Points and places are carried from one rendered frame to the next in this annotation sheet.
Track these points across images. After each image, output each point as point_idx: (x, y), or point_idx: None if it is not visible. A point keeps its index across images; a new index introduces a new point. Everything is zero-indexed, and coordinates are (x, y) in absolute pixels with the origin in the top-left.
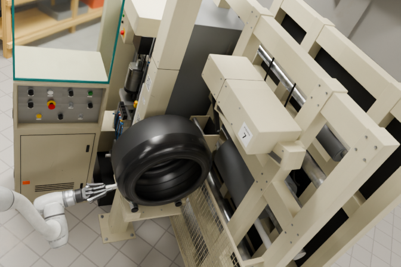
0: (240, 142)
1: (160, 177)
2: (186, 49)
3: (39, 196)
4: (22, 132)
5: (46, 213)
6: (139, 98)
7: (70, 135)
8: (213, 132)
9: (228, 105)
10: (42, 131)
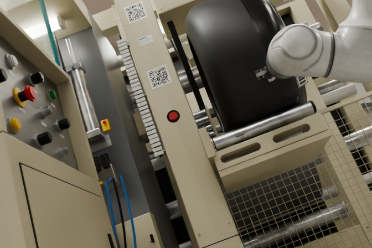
0: None
1: None
2: (99, 42)
3: (278, 34)
4: (19, 150)
5: (321, 31)
6: (128, 65)
7: (81, 191)
8: (199, 127)
9: None
10: (45, 161)
